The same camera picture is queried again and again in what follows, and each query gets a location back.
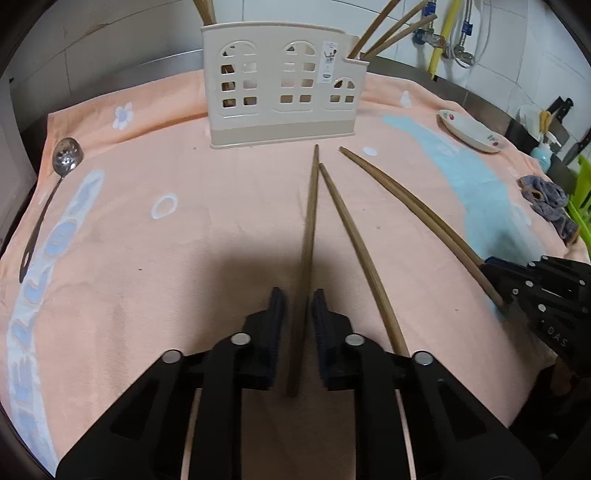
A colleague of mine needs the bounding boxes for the yellow gas hose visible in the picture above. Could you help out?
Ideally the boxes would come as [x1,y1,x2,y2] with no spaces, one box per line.
[427,0,462,77]

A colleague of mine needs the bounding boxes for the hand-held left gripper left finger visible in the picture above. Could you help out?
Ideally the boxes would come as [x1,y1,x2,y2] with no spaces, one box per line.
[55,287,287,480]

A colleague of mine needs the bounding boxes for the green plastic rack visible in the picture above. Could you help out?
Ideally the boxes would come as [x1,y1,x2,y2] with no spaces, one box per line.
[561,154,591,241]

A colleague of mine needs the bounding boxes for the red handled valve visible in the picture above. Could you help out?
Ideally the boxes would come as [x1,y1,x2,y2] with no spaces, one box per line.
[412,25,446,49]

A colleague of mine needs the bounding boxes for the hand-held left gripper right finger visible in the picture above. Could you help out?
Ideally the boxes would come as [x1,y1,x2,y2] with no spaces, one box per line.
[312,288,544,480]

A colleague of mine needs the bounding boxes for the grey rag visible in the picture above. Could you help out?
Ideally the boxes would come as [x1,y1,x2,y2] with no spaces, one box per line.
[516,174,580,245]

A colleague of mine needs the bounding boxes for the cream plastic chopstick holder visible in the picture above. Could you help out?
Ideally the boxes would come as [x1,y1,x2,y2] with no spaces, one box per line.
[200,24,370,149]

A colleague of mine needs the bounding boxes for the metal slotted spoon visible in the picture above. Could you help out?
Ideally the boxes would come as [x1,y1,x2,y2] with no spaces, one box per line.
[18,137,85,284]

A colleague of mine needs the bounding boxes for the black kitchen knife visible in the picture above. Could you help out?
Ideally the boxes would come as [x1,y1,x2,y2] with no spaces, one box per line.
[551,96,575,144]

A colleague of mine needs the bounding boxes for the peach printed towel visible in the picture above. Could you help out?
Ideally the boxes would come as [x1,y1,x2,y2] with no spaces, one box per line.
[0,68,589,480]

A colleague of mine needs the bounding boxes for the white shower hose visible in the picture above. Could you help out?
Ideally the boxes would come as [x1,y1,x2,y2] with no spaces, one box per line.
[464,0,497,68]

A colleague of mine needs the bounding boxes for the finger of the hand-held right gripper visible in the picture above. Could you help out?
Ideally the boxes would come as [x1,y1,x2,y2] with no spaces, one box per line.
[482,256,591,289]
[494,276,578,324]

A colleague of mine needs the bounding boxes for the blue bottle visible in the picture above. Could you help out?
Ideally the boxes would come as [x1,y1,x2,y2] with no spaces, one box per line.
[530,131,561,171]

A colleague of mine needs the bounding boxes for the metal valve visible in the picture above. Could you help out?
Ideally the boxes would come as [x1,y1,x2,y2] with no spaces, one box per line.
[445,41,476,68]

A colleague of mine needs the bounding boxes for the white floral dish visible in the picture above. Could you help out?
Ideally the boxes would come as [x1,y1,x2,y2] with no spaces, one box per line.
[436,109,514,153]

